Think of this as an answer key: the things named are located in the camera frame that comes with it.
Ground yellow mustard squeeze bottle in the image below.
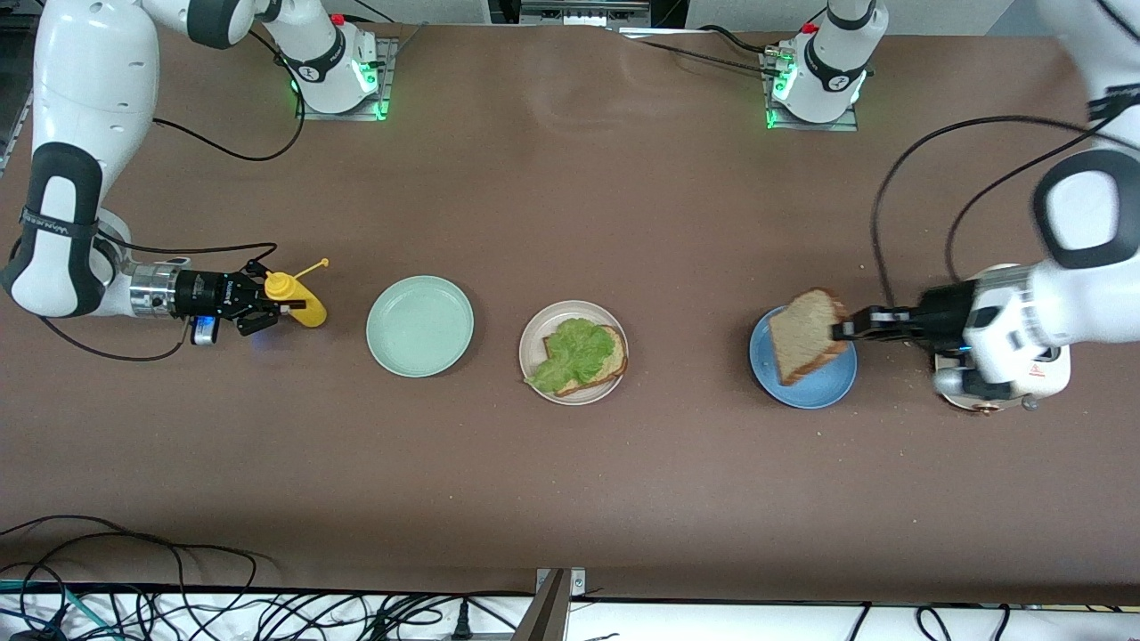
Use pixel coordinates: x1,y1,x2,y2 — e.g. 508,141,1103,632
264,258,330,329

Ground brown toast bread slice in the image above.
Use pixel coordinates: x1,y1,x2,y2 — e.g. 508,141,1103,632
552,325,629,398
769,288,851,386

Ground green lettuce leaf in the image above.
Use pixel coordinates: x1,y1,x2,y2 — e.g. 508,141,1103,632
524,318,617,397

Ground blue plate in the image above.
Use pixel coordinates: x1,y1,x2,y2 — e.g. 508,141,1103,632
748,304,858,410

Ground mint green plate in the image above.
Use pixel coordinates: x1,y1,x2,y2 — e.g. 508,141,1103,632
365,275,475,378

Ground beige plate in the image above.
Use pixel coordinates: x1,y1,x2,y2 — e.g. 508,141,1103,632
518,300,629,406

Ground white toaster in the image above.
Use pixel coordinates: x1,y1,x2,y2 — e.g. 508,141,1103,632
935,264,1071,415

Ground grey metal equipment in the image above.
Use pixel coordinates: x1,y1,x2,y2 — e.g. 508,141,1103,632
521,0,653,28

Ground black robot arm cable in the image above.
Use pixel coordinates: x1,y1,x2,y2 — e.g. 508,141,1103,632
40,27,305,363
871,0,1140,308

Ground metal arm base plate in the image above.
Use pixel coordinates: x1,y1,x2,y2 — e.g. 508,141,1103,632
296,36,399,121
761,53,860,133

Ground black floor cable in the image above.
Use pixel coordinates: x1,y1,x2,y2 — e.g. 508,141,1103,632
0,515,259,641

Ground aluminium frame profile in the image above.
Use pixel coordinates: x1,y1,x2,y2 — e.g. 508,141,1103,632
0,85,35,174

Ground black braided base cable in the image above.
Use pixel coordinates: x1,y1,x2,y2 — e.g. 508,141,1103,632
623,25,778,77

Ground teal floor cable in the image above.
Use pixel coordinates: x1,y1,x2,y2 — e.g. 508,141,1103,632
0,579,117,640

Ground grey metal bracket beam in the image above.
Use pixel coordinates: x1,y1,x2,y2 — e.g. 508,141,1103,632
515,568,587,641

